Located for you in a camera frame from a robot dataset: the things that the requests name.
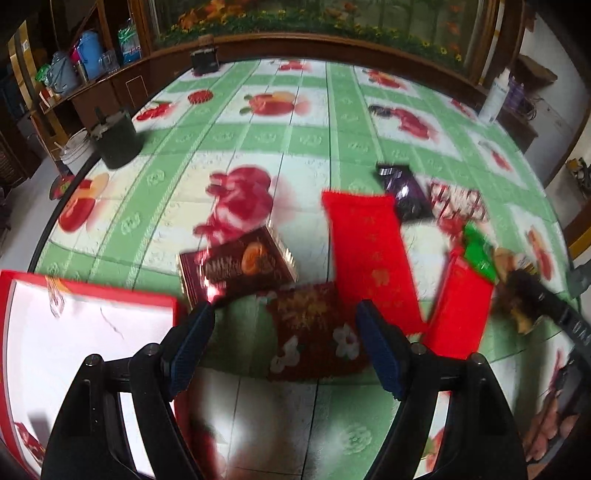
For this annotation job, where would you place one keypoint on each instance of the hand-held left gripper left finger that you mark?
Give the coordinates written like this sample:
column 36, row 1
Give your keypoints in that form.
column 194, row 344

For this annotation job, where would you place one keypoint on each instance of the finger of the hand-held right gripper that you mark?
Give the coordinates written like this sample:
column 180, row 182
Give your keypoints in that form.
column 531, row 290

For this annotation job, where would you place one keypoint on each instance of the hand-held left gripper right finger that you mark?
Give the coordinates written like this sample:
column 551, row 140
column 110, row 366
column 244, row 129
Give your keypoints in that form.
column 378, row 350

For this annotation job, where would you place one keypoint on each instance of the brown cookie snack packet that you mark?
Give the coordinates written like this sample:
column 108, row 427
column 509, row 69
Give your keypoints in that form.
column 505, row 261

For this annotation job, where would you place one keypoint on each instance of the green snack packet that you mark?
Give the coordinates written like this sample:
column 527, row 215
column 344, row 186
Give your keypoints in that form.
column 480, row 251

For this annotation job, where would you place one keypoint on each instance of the dark red floral snack packet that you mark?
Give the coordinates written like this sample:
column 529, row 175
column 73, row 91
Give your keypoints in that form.
column 309, row 323

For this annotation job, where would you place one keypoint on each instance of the small red snack packet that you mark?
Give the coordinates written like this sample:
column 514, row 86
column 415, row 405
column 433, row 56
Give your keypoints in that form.
column 455, row 304

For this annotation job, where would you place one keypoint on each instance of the brown chocolate snack box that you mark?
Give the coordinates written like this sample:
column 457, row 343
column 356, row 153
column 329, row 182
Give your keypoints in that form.
column 240, row 267

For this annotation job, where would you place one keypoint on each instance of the large red snack packet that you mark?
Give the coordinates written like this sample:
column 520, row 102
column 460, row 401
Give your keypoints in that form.
column 369, row 249

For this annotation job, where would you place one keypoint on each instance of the red gift box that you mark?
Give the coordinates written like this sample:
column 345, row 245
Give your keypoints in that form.
column 92, row 332

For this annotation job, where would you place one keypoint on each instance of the red and white candy packet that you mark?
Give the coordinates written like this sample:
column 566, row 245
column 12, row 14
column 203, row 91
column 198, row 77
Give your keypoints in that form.
column 457, row 201

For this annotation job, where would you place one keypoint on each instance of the purple snack packet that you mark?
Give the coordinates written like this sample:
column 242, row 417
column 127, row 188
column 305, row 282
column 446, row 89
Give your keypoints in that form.
column 406, row 194

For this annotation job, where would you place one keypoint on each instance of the purple bottle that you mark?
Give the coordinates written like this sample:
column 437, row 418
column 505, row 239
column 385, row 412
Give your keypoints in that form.
column 516, row 94

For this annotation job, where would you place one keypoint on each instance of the white bottle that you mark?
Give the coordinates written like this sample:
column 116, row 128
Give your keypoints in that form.
column 494, row 97

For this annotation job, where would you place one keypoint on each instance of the fruit print tablecloth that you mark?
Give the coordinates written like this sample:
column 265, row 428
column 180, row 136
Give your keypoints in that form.
column 295, row 147

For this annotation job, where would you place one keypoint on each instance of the white bucket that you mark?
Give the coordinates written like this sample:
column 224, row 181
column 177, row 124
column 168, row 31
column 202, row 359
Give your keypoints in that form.
column 76, row 152

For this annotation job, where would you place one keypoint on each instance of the wooden cabinet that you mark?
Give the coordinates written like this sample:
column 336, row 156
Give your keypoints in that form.
column 115, row 87

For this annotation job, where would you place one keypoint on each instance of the small black box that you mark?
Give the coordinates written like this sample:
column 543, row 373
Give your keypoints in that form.
column 205, row 62

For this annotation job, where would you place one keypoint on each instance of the grey bag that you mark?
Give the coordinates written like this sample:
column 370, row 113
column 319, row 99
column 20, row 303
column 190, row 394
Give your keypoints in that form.
column 62, row 74

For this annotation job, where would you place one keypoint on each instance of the blue thermos jug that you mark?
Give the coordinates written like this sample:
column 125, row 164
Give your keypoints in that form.
column 90, row 55

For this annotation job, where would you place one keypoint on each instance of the pack of water bottles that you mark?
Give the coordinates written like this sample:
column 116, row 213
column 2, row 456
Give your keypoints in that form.
column 129, row 44

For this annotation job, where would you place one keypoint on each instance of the flower wall poster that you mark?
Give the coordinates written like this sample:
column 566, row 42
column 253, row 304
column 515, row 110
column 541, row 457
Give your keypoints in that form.
column 323, row 18

